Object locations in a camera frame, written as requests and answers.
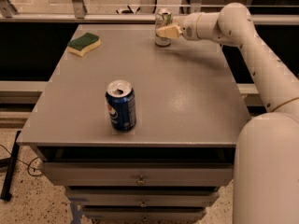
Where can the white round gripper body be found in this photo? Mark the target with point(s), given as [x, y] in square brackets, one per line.
[189, 28]

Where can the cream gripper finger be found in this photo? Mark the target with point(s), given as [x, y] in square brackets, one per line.
[171, 31]

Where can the white green 7up can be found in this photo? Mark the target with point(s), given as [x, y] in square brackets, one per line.
[163, 17]

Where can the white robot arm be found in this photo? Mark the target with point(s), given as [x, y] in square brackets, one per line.
[266, 171]

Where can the blue pepsi can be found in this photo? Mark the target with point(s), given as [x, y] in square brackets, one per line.
[120, 98]

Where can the green yellow sponge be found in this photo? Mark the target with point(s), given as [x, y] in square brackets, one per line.
[83, 44]

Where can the grey drawer cabinet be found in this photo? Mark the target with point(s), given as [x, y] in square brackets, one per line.
[134, 131]

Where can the top grey drawer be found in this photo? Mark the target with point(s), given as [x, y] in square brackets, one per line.
[137, 174]

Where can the grey drawer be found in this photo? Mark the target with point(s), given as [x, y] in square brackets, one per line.
[143, 197]
[137, 174]
[144, 214]

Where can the middle grey drawer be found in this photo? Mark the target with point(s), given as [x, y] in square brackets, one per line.
[143, 197]

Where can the bottom grey drawer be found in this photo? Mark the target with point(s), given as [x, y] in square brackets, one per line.
[144, 214]

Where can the black bar on floor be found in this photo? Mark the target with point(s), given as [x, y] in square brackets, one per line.
[10, 164]

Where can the metal railing frame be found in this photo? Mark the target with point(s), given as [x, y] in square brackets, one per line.
[272, 12]

